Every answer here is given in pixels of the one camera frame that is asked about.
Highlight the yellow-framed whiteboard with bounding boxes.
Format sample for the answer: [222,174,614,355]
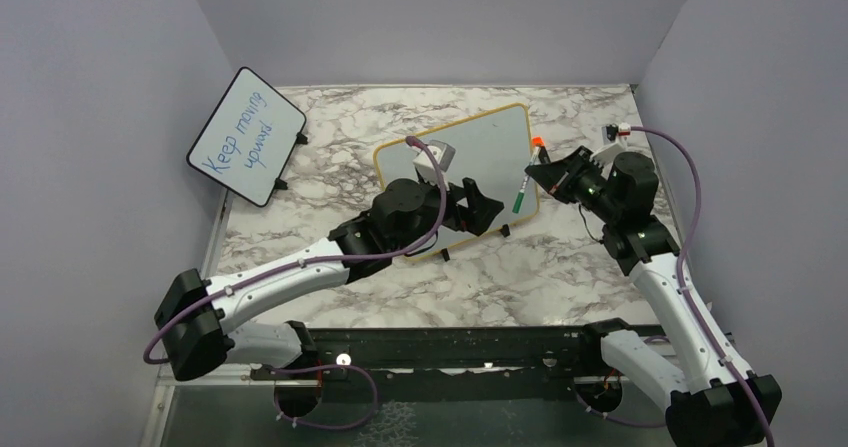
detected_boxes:
[373,103,539,261]

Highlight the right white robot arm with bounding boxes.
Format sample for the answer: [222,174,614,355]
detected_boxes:
[525,147,782,446]

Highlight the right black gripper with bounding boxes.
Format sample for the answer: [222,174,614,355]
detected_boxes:
[528,145,622,223]

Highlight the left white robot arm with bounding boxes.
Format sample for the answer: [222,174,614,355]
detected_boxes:
[143,178,504,381]

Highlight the black-framed whiteboard with writing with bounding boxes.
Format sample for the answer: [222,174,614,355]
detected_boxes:
[186,66,307,207]

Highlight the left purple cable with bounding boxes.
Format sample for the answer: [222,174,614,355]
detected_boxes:
[142,135,452,432]

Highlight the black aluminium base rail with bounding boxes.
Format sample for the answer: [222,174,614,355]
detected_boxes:
[156,324,670,406]

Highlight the orange-capped black highlighter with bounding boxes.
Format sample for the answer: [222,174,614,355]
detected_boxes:
[531,137,550,165]

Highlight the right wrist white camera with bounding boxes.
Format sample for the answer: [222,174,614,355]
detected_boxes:
[590,123,632,167]

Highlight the green-capped whiteboard marker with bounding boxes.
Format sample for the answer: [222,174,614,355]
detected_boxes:
[511,174,531,214]

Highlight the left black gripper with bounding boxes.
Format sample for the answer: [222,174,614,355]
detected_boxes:
[389,171,502,253]

